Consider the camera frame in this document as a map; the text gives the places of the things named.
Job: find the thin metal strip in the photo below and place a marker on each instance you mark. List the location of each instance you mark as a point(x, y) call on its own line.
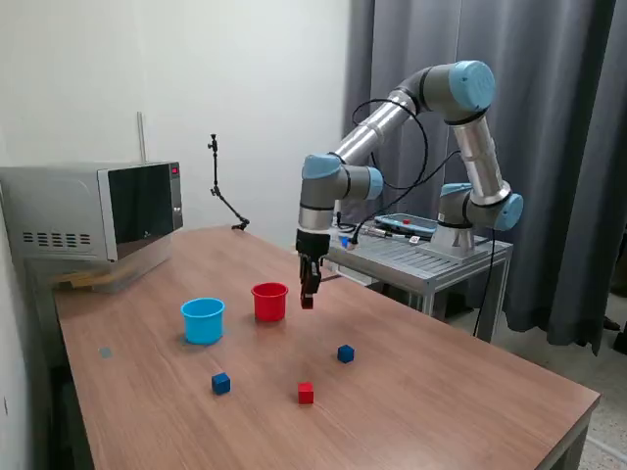
point(329, 279)

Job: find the grey metal robot stand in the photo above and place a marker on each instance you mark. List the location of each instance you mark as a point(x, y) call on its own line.
point(441, 267)

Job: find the silver microwave oven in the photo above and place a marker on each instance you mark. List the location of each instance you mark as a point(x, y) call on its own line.
point(59, 205)

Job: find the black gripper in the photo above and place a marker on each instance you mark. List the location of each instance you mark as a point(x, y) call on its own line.
point(312, 242)

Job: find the blue teach pendant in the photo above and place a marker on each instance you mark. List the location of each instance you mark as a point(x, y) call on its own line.
point(401, 222)

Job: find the red plastic cup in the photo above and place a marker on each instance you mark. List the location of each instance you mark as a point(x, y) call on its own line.
point(269, 306)

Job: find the small red cube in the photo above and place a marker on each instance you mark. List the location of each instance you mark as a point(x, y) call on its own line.
point(307, 304)
point(305, 393)

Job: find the white wall pipe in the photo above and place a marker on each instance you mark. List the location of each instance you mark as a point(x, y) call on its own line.
point(141, 137)

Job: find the small blue cube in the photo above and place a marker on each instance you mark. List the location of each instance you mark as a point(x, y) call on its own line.
point(346, 354)
point(221, 384)

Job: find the grey curtain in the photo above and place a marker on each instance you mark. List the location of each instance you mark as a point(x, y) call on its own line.
point(578, 196)

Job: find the light blue plastic bin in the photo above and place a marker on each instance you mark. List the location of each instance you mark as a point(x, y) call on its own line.
point(203, 325)

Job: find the light wooden block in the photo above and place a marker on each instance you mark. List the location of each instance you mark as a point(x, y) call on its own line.
point(78, 281)

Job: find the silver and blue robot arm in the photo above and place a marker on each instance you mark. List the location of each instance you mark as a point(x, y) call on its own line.
point(372, 132)

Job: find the blue tape piece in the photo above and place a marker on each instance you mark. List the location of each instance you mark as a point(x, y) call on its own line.
point(105, 352)

